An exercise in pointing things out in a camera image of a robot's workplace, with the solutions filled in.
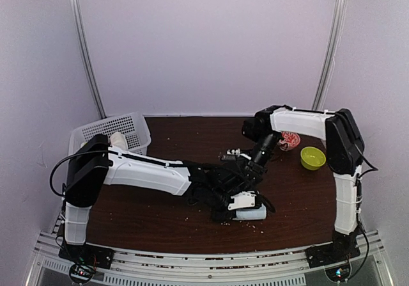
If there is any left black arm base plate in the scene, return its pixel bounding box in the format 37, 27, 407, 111
58, 244, 114, 269

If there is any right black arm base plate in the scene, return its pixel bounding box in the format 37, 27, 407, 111
305, 240, 360, 268

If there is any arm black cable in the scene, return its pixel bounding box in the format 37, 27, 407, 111
346, 151, 380, 267
48, 151, 109, 197

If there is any red white patterned ceramic bowl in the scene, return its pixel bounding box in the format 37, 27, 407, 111
278, 131, 301, 152

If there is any left round circuit board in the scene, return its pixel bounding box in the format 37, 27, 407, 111
68, 264, 95, 284

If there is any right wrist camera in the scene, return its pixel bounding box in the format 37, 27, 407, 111
242, 117, 271, 142

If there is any right round circuit board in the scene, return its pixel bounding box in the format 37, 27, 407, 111
325, 264, 351, 283

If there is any round circuit board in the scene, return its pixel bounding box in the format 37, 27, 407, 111
325, 264, 351, 283
68, 264, 95, 284

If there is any lime green plastic bowl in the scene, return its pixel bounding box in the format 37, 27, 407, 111
300, 147, 327, 171

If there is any right aluminium frame post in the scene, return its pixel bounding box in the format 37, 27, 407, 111
312, 0, 347, 111

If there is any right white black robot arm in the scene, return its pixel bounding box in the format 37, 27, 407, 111
220, 105, 365, 262

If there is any aluminium frame post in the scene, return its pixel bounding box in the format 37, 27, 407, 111
70, 0, 107, 119
312, 0, 347, 111

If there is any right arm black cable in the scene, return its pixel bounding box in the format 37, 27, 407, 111
346, 151, 380, 267

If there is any left aluminium frame post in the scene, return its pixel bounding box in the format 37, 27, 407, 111
70, 0, 107, 119

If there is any white terry towel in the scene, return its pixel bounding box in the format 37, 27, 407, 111
109, 131, 128, 150

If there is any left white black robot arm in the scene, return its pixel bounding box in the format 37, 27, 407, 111
64, 134, 266, 263

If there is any white perforated plastic basket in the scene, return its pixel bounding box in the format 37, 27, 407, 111
68, 112, 151, 155

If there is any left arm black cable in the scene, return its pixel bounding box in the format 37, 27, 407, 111
48, 151, 109, 197

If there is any light blue towel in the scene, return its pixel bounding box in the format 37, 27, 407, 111
233, 205, 267, 221

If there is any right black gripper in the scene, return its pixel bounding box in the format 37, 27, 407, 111
242, 131, 281, 187

